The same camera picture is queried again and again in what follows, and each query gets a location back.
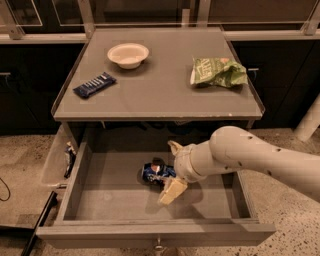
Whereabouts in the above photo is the blue pepsi can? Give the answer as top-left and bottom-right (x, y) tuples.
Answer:
(141, 159), (176, 186)

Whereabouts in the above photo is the white paper bowl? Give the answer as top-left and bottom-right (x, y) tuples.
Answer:
(107, 43), (149, 70)

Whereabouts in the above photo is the open grey top drawer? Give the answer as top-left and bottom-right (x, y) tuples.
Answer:
(37, 127), (275, 248)

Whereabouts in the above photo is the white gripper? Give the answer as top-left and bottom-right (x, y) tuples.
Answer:
(158, 140), (207, 205)

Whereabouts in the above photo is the blue snack bar wrapper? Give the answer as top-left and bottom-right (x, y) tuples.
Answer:
(73, 72), (116, 99)

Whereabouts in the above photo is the green chip bag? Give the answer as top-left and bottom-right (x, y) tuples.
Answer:
(190, 58), (248, 88)

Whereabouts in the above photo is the black bar on floor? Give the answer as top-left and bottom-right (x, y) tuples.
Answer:
(21, 191), (57, 256)

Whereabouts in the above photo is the black cable on floor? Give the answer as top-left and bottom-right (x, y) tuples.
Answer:
(0, 177), (11, 202)

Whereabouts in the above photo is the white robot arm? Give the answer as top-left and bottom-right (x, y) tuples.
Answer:
(158, 126), (320, 205)

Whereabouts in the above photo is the metal railing frame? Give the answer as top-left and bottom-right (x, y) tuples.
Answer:
(0, 0), (320, 44)

